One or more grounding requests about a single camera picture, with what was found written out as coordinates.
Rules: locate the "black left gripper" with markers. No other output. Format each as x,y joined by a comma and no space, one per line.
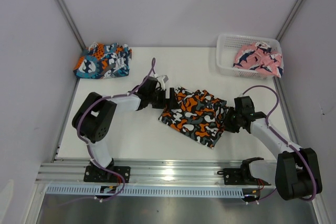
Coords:
166,103

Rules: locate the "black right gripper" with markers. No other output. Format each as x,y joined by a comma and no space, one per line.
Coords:
227,125

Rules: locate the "orange camouflage shorts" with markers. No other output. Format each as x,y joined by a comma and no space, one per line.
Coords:
199,116

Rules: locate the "blue orange patterned shorts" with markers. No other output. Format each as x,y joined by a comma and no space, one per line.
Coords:
101,61

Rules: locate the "pink white patterned shorts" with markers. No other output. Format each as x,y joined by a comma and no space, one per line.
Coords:
260,57

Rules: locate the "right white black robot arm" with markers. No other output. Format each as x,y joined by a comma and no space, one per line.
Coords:
296,173

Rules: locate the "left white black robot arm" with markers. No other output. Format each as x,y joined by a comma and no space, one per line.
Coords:
94,117

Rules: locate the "white perforated plastic basket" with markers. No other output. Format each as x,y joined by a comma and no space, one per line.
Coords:
228,46

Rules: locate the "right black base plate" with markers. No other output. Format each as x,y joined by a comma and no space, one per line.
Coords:
235,176

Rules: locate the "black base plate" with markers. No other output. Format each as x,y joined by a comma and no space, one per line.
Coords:
235,176
94,174

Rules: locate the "aluminium front rail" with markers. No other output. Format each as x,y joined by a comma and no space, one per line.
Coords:
143,172

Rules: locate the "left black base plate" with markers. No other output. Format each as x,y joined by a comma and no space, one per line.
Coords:
94,174

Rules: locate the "white slotted cable duct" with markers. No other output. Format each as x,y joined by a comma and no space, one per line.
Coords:
151,191

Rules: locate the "right aluminium frame post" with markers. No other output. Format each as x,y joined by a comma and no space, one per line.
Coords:
298,4

